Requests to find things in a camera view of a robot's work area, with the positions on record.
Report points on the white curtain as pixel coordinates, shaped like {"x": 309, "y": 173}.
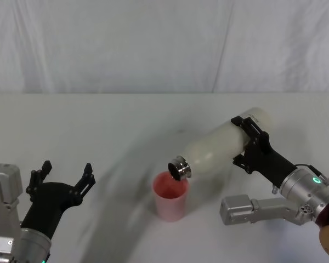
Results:
{"x": 126, "y": 43}

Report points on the cream vacuum bottle steel neck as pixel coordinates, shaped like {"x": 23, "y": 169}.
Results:
{"x": 219, "y": 143}

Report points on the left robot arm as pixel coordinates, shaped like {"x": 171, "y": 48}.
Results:
{"x": 5, "y": 208}

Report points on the pink cup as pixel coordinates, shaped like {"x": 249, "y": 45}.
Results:
{"x": 170, "y": 206}

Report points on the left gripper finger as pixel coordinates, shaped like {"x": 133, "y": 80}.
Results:
{"x": 36, "y": 180}
{"x": 83, "y": 186}

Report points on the white table cloth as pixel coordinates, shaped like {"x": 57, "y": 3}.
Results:
{"x": 98, "y": 126}

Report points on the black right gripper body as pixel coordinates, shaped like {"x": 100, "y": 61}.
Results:
{"x": 271, "y": 164}

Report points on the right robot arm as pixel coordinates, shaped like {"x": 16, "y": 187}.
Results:
{"x": 299, "y": 189}

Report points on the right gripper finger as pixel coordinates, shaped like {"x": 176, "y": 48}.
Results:
{"x": 242, "y": 161}
{"x": 253, "y": 131}

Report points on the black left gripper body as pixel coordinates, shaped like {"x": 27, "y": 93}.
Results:
{"x": 48, "y": 202}

